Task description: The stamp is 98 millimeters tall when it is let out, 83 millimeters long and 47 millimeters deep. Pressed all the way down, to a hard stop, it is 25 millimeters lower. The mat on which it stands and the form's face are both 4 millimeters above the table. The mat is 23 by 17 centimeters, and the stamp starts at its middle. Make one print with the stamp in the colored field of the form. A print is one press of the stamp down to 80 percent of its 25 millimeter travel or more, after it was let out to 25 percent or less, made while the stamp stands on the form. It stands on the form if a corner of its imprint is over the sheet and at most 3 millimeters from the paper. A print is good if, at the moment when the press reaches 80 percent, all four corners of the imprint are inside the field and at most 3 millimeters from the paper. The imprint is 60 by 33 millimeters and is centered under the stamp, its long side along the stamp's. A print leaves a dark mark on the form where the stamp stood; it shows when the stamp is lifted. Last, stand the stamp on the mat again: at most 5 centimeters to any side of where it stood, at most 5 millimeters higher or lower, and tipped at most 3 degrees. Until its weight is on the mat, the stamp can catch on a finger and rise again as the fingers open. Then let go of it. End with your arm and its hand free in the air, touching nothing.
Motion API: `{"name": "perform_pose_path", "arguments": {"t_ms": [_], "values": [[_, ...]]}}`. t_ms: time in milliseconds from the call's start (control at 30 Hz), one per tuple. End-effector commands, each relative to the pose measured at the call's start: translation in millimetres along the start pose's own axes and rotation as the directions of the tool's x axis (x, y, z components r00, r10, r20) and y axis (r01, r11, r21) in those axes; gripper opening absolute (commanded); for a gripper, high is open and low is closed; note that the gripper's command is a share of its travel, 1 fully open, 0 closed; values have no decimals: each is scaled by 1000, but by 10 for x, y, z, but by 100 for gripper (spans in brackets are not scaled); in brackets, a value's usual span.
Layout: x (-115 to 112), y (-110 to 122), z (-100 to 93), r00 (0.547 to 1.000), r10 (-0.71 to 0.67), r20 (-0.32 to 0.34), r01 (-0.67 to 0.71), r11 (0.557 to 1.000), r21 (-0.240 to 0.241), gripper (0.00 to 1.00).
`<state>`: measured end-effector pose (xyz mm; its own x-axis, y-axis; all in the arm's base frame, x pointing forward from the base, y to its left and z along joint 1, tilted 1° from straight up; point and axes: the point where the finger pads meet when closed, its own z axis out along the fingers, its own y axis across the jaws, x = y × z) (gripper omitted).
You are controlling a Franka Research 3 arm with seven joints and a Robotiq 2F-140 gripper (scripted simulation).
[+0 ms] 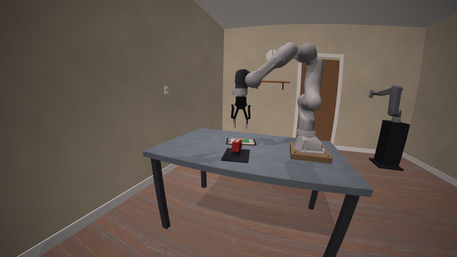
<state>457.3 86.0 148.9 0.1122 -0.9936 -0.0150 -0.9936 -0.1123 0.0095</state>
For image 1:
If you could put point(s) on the red self-inking stamp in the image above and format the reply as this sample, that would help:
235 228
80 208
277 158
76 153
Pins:
236 147

